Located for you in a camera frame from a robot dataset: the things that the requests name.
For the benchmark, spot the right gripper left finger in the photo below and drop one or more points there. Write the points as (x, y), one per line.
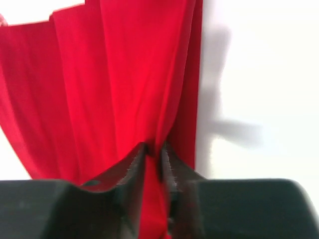
(106, 207)

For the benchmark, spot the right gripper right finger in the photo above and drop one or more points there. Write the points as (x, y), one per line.
(200, 208)

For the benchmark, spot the red pleated skirt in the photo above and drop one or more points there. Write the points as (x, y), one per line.
(79, 91)

